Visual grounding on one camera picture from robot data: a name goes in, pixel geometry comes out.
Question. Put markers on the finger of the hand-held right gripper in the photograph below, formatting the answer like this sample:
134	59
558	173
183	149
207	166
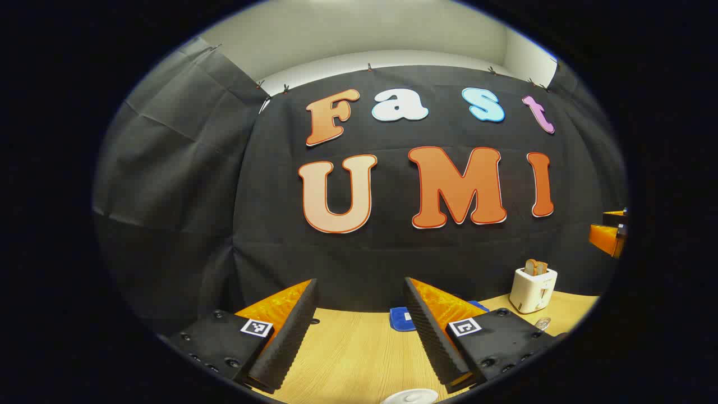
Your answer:
608	238
616	217

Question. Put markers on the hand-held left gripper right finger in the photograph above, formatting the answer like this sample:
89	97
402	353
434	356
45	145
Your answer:
432	342

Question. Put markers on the white toaster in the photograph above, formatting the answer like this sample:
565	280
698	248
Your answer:
530	292

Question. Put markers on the toast bread slice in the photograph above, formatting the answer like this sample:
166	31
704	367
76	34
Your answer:
530	266
542	268

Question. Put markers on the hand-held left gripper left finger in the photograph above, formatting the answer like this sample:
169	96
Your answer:
289	342

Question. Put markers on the blue towel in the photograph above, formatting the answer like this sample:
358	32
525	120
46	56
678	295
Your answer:
401	320

